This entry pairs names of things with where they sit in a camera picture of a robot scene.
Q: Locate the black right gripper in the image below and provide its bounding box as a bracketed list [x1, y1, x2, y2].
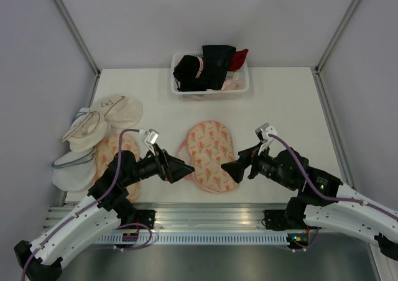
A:
[220, 140, 295, 190]

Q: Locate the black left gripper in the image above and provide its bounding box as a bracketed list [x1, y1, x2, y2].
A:
[123, 143, 195, 186]

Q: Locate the floral mesh laundry bag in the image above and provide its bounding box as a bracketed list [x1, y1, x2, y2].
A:
[177, 120, 238, 194]

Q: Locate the black bra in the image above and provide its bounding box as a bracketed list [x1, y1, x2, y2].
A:
[173, 55, 206, 92]
[200, 45, 236, 90]

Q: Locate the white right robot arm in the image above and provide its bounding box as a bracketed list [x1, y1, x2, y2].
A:
[221, 145, 397, 260]

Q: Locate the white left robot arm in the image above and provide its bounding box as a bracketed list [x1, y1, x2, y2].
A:
[14, 145, 195, 280]

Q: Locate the cream laundry bag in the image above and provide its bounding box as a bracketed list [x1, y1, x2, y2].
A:
[62, 94, 144, 152]

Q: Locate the pink bra in basket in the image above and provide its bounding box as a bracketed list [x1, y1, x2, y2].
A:
[221, 71, 243, 91]

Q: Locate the white laundry bag blue trim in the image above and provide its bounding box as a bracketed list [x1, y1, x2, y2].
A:
[52, 108, 96, 192]

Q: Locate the black bra in basket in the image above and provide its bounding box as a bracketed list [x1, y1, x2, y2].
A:
[200, 45, 236, 90]

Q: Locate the white plastic basket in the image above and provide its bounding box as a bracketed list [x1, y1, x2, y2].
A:
[169, 50, 250, 101]

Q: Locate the red garment in basket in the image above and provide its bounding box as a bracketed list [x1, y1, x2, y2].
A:
[228, 49, 249, 71]

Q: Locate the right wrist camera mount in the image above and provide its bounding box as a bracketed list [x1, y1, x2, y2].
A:
[255, 122, 277, 155]

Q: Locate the aluminium front rail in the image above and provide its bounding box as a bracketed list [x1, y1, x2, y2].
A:
[43, 202, 312, 232]

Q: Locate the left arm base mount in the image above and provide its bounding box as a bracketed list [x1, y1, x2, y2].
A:
[122, 210, 156, 230]

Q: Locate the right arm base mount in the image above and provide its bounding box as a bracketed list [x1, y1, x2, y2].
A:
[261, 210, 307, 231]

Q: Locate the white slotted cable duct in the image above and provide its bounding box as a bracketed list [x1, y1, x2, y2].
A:
[96, 232, 289, 246]

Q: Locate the left frame post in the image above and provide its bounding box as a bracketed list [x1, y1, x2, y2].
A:
[51, 0, 101, 77]

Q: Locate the frame post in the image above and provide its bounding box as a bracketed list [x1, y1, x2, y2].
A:
[313, 0, 363, 75]
[51, 0, 101, 77]

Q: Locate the right frame post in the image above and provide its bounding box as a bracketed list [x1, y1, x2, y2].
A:
[313, 0, 363, 75]

